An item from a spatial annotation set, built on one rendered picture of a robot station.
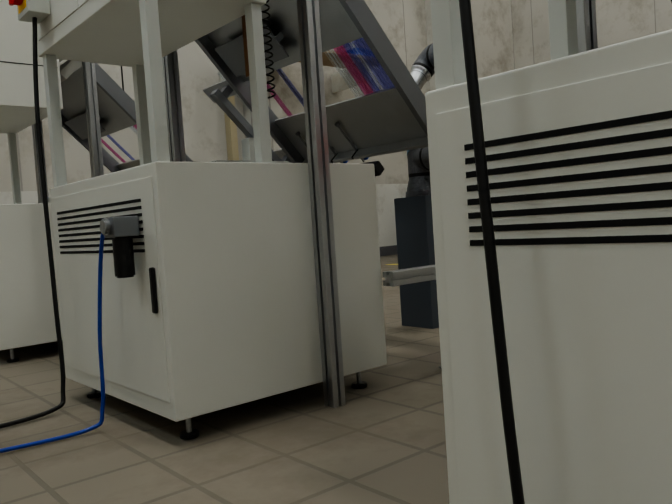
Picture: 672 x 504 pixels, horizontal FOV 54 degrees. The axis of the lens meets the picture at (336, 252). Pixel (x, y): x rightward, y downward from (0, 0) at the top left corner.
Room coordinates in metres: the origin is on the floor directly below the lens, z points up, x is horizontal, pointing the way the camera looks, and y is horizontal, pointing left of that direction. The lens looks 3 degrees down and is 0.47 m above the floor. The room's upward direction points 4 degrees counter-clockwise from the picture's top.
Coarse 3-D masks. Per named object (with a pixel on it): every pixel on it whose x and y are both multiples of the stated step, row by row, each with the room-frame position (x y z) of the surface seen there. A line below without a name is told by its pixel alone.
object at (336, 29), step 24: (288, 0) 1.93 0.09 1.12; (336, 0) 1.83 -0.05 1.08; (240, 24) 2.13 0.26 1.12; (264, 24) 2.01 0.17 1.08; (288, 24) 2.01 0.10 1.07; (336, 24) 1.90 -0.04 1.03; (216, 48) 2.22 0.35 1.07; (240, 48) 2.15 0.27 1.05; (264, 48) 2.09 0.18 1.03; (288, 48) 2.09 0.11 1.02; (240, 72) 2.25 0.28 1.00
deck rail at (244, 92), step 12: (204, 36) 2.26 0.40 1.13; (204, 48) 2.26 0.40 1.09; (216, 60) 2.28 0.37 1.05; (228, 72) 2.31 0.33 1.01; (240, 84) 2.34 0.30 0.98; (240, 96) 2.36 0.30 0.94; (276, 132) 2.44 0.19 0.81; (288, 144) 2.47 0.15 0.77; (288, 156) 2.48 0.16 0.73; (300, 156) 2.50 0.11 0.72
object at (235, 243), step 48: (192, 192) 1.44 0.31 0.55; (240, 192) 1.52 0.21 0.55; (288, 192) 1.61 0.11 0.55; (336, 192) 1.71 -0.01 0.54; (192, 240) 1.43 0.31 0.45; (240, 240) 1.51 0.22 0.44; (288, 240) 1.60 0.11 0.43; (336, 240) 1.70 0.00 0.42; (192, 288) 1.43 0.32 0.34; (240, 288) 1.51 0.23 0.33; (288, 288) 1.60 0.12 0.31; (192, 336) 1.42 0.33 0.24; (240, 336) 1.50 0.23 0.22; (288, 336) 1.59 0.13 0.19; (384, 336) 1.80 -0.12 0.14; (96, 384) 1.73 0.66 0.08; (192, 384) 1.42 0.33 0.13; (240, 384) 1.49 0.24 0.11; (288, 384) 1.58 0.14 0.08; (192, 432) 1.46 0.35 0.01
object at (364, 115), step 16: (368, 96) 2.05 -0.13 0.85; (384, 96) 2.02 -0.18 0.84; (400, 96) 1.98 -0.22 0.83; (336, 112) 2.20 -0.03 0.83; (352, 112) 2.15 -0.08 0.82; (368, 112) 2.11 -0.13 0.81; (384, 112) 2.07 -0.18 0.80; (400, 112) 2.03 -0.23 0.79; (288, 128) 2.42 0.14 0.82; (304, 128) 2.36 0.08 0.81; (336, 128) 2.26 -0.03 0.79; (352, 128) 2.22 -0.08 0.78; (368, 128) 2.17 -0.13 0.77; (384, 128) 2.13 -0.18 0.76; (400, 128) 2.09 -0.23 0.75; (416, 128) 2.05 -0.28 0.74; (304, 144) 2.44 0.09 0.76; (336, 144) 2.33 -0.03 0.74; (368, 144) 2.23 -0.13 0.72
